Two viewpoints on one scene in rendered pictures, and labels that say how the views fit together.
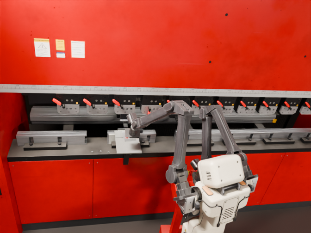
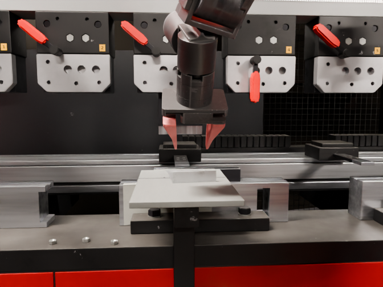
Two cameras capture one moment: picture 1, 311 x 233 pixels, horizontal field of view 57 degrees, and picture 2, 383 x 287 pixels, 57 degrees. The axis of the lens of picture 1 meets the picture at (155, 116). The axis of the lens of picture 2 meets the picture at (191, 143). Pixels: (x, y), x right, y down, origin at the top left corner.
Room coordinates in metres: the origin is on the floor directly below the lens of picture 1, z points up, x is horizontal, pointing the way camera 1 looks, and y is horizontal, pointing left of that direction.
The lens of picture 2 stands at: (1.01, 0.02, 1.15)
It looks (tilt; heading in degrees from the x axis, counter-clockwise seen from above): 7 degrees down; 12
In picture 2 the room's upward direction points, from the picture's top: straight up
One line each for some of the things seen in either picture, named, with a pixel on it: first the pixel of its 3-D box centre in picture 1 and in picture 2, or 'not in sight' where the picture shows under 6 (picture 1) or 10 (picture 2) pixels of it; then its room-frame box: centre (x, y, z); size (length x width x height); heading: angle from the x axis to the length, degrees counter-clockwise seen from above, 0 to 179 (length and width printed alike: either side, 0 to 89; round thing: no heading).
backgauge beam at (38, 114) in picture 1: (164, 115); (300, 170); (2.19, -0.08, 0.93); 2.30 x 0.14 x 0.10; 106
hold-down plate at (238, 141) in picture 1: (239, 142); not in sight; (2.02, -0.76, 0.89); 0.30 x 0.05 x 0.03; 106
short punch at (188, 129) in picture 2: (126, 115); (180, 113); (1.80, 0.22, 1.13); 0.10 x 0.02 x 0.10; 106
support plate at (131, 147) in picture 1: (127, 141); (183, 184); (1.66, 0.18, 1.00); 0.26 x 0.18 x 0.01; 16
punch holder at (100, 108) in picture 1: (97, 101); (77, 54); (1.74, 0.43, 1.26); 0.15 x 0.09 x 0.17; 106
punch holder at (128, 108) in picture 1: (124, 101); (168, 55); (1.79, 0.24, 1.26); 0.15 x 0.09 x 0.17; 106
